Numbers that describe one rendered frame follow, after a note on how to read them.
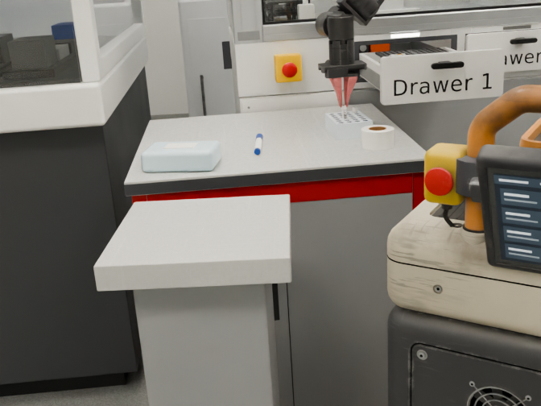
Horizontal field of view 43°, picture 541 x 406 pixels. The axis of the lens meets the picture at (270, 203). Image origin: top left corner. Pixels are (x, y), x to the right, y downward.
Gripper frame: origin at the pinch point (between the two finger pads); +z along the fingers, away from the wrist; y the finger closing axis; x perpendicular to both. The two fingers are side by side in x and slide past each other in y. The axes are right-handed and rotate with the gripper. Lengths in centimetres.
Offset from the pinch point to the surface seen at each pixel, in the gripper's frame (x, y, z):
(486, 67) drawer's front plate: -0.4, -34.0, -5.5
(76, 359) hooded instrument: -17, 75, 70
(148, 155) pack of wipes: 20.0, 43.7, 3.1
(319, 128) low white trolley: -7.2, 4.8, 7.2
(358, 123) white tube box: 5.8, -2.3, 3.7
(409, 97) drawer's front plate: -0.6, -15.7, 0.1
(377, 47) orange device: -70, -25, -3
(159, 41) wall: -370, 66, 19
